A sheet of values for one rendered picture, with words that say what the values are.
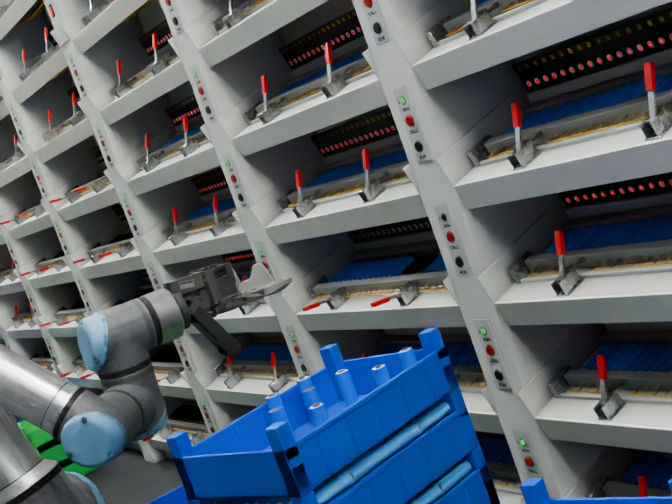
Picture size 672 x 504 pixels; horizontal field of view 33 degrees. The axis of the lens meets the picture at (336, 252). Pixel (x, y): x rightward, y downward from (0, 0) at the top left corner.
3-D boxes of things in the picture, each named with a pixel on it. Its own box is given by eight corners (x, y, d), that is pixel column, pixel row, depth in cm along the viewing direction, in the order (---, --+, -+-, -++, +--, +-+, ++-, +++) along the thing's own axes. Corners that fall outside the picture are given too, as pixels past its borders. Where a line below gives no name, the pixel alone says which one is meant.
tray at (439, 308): (473, 326, 186) (443, 281, 184) (307, 331, 239) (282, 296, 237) (545, 254, 195) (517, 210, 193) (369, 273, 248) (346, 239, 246)
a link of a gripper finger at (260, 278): (281, 256, 193) (231, 272, 194) (291, 288, 194) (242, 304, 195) (283, 254, 196) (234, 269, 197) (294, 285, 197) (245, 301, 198)
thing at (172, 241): (257, 248, 245) (220, 197, 242) (162, 265, 298) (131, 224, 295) (320, 194, 254) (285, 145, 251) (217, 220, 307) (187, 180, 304)
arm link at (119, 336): (83, 373, 190) (65, 318, 188) (149, 347, 196) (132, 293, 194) (101, 379, 182) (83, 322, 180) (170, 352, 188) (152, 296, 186)
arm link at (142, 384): (104, 452, 186) (81, 383, 184) (131, 426, 197) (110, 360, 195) (155, 442, 183) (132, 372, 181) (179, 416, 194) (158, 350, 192)
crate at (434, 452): (327, 565, 119) (302, 497, 119) (211, 561, 134) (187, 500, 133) (480, 444, 141) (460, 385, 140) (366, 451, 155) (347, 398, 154)
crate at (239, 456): (302, 497, 119) (276, 428, 118) (188, 500, 133) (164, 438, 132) (460, 385, 140) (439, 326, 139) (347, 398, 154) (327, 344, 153)
